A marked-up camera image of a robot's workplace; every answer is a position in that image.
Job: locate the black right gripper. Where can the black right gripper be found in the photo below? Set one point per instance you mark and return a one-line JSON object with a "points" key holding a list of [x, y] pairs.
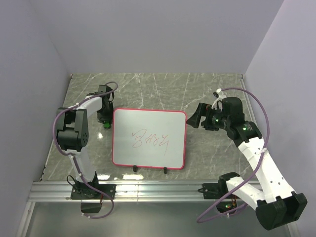
{"points": [[205, 109]]}

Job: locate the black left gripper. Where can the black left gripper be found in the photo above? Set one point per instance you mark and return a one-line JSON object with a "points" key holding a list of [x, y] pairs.
{"points": [[102, 118]]}

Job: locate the green whiteboard eraser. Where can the green whiteboard eraser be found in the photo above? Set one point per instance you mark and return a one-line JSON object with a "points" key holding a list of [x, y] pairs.
{"points": [[107, 125]]}

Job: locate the pink framed whiteboard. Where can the pink framed whiteboard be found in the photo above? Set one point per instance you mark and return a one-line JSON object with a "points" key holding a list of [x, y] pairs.
{"points": [[149, 138]]}

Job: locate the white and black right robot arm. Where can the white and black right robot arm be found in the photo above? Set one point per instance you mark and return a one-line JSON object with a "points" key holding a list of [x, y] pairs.
{"points": [[276, 203]]}

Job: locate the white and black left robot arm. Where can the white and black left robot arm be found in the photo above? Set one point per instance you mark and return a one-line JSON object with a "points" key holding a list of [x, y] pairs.
{"points": [[71, 135]]}

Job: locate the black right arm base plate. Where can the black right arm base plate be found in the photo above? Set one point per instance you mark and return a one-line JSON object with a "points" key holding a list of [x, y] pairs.
{"points": [[212, 191]]}

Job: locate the aluminium mounting rail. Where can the aluminium mounting rail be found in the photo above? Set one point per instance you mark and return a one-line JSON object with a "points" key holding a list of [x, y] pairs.
{"points": [[126, 191]]}

